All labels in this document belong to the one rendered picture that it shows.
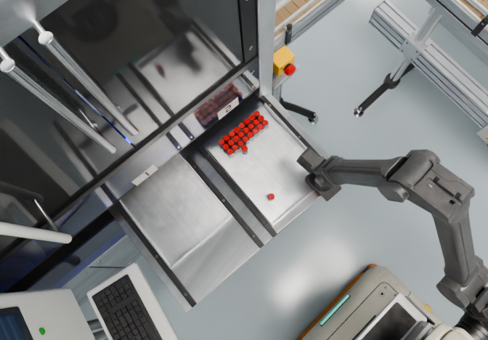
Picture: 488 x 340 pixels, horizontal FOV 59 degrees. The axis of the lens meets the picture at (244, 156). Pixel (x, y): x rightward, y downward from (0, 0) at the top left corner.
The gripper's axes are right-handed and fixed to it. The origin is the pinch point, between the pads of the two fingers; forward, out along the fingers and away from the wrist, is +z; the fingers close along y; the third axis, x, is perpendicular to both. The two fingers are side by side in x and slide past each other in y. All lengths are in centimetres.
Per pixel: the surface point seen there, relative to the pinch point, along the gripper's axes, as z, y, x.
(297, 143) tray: 1.7, 17.0, -5.3
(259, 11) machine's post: -52, 37, -7
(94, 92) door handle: -77, 31, 34
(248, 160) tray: 1.6, 23.5, 11.5
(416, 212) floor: 91, -36, -50
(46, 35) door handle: -93, 32, 34
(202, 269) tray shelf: 2.1, 5.1, 46.7
